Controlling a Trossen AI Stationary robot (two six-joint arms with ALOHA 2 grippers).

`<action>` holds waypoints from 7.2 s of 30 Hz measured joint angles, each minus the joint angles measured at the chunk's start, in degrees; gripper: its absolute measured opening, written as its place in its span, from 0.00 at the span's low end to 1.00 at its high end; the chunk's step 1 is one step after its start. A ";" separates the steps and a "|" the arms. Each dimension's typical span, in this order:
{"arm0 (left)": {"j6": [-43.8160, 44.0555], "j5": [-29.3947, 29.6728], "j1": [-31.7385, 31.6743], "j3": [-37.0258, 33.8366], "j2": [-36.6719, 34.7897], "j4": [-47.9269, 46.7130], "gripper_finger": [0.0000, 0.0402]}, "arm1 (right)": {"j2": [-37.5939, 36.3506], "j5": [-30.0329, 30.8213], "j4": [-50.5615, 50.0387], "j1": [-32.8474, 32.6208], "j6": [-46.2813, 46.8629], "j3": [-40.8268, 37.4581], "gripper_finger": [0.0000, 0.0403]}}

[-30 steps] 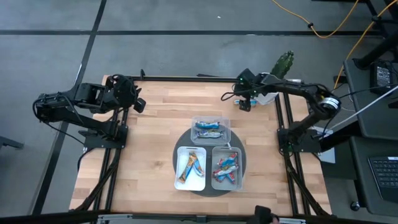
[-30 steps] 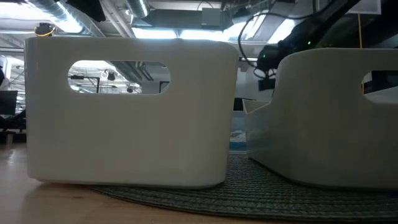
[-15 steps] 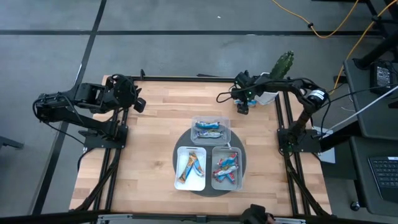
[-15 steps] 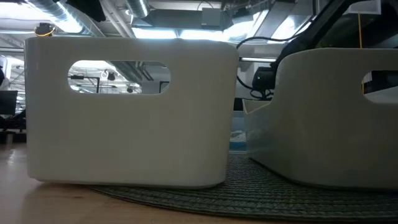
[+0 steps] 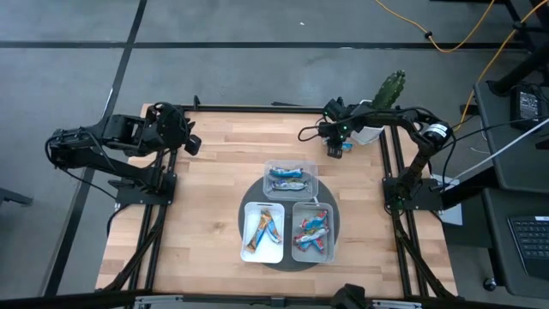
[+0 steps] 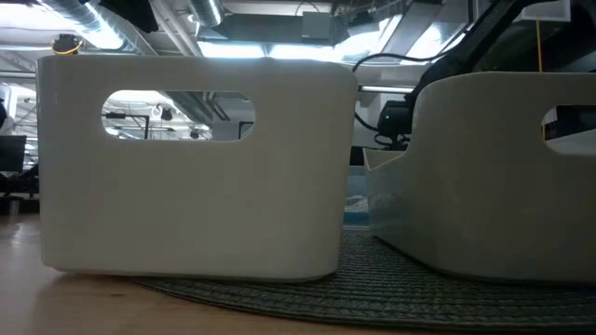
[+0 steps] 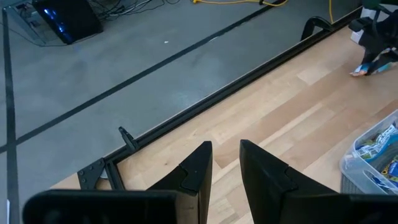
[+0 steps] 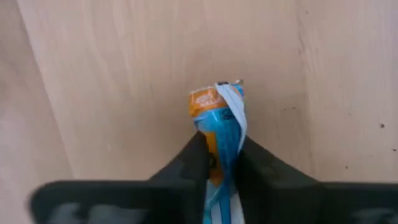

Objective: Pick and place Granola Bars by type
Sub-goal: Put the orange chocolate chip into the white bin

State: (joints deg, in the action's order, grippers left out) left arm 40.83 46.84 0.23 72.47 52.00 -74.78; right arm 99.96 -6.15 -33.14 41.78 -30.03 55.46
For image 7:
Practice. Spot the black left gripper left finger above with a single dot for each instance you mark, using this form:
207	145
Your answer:
192	180

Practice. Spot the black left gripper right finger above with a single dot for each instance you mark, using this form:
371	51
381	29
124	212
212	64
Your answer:
264	180

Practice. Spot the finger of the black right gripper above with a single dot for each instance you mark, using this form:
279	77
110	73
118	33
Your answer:
387	56
369	59

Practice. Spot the light blue granola bar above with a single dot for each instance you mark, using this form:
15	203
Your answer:
360	69

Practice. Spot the white hexagonal plant pot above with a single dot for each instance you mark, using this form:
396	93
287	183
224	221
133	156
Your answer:
357	37

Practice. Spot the green cactus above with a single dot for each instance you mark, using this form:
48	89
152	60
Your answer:
371	3

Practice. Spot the round dark grey mat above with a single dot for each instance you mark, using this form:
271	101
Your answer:
349	188

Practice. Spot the clear plastic bin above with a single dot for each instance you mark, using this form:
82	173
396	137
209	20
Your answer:
351	168

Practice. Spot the black computer with blue lights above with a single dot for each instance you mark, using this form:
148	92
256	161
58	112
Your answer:
71	18

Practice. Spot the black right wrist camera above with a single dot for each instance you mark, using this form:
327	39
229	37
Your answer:
360	24

